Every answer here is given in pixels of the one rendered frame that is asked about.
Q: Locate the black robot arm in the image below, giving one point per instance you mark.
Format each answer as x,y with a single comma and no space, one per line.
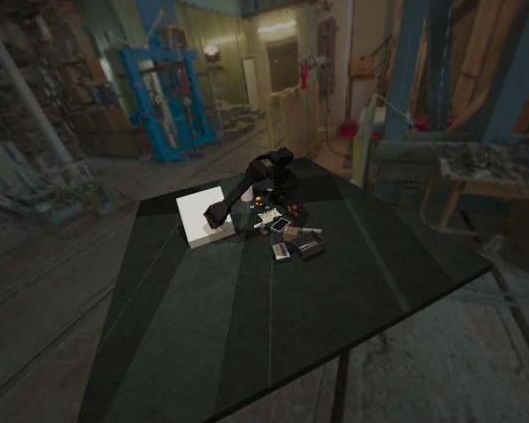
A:
217,213

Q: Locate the brown cardboard box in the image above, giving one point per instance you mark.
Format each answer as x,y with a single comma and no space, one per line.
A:
290,233

